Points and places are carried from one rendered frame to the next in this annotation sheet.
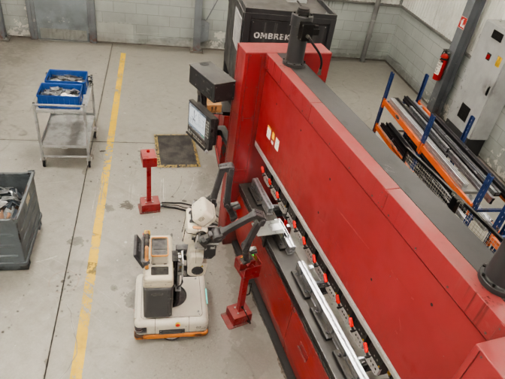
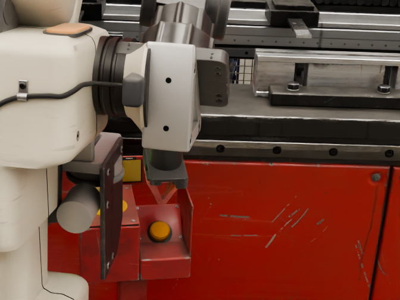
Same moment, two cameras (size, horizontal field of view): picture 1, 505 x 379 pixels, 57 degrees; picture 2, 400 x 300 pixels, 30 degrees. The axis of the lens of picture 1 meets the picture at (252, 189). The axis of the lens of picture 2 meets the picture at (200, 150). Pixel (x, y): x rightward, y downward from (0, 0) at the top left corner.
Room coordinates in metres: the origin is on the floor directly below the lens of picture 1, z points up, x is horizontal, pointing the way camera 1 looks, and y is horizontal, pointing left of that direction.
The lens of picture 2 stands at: (2.42, 1.04, 1.43)
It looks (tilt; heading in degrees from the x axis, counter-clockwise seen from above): 24 degrees down; 291
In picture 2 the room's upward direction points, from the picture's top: 3 degrees clockwise
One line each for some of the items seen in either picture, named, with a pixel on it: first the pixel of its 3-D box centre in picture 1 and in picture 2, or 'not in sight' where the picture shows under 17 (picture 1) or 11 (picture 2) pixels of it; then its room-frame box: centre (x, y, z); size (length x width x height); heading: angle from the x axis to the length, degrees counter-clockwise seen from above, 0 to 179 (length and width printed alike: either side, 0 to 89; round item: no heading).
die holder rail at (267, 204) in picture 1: (261, 195); not in sight; (3.79, -0.11, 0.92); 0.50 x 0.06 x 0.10; 24
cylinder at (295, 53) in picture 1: (305, 40); not in sight; (3.82, -0.23, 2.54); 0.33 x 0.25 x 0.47; 24
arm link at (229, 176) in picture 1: (228, 186); not in sight; (3.21, 0.21, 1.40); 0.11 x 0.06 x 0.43; 15
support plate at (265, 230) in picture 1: (267, 228); not in sight; (3.22, -0.19, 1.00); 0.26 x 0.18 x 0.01; 114
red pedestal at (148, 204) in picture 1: (149, 180); not in sight; (4.40, 1.23, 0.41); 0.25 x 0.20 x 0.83; 114
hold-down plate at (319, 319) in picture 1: (321, 322); not in sight; (2.34, -0.68, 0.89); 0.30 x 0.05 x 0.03; 24
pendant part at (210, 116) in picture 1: (203, 124); not in sight; (4.17, 0.60, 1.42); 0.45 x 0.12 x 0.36; 39
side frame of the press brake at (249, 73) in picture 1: (267, 153); not in sight; (4.25, -0.10, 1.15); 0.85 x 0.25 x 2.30; 114
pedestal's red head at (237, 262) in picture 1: (247, 264); (132, 216); (2.98, -0.06, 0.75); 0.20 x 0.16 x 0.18; 32
